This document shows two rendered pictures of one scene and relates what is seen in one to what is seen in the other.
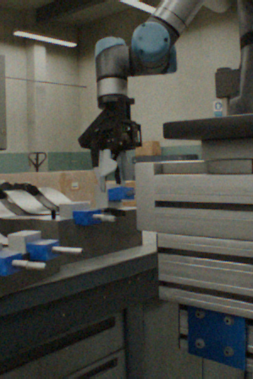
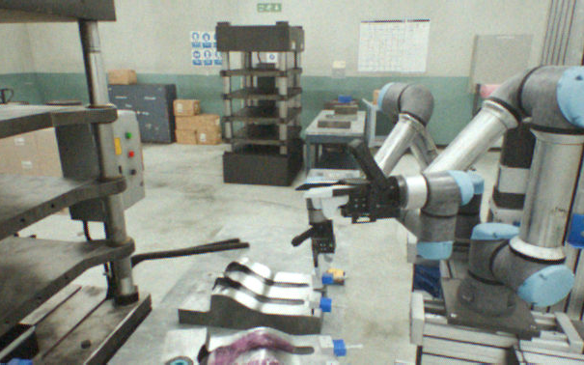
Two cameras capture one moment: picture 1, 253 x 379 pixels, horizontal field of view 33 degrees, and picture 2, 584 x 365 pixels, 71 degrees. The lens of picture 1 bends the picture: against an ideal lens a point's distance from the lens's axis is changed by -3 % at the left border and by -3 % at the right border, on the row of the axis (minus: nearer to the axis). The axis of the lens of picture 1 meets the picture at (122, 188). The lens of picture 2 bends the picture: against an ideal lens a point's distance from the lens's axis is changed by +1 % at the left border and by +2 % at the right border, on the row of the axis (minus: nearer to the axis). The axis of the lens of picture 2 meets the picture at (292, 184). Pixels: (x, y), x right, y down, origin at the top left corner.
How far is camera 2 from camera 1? 1.07 m
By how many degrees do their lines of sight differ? 33
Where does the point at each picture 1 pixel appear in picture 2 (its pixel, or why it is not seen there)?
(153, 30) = not seen: hidden behind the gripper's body
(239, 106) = (476, 308)
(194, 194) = (446, 335)
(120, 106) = (329, 228)
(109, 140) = (321, 248)
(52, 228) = (314, 321)
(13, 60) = not seen: outside the picture
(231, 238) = (463, 352)
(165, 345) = not seen: hidden behind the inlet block
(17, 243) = (328, 350)
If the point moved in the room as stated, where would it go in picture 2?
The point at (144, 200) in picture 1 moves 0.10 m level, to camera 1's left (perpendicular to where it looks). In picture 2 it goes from (416, 333) to (390, 345)
